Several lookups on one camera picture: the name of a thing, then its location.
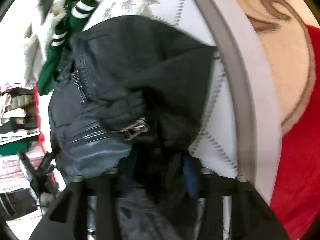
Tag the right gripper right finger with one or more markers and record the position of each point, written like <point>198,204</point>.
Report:
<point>251,217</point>

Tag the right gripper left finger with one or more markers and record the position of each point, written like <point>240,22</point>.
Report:
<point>67,215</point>

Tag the black leather jacket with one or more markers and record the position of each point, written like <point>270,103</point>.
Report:
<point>130,94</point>

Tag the white quilted mat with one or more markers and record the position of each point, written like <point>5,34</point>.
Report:
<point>240,134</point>

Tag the olive puffer jacket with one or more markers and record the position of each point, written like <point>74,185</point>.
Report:
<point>20,102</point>

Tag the cream fleece garment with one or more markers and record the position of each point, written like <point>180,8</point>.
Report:
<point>37,39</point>

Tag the red floral blanket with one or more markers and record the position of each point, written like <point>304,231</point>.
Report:
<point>289,34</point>

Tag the green striped sweater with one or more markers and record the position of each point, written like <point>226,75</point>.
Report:
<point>75,15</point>

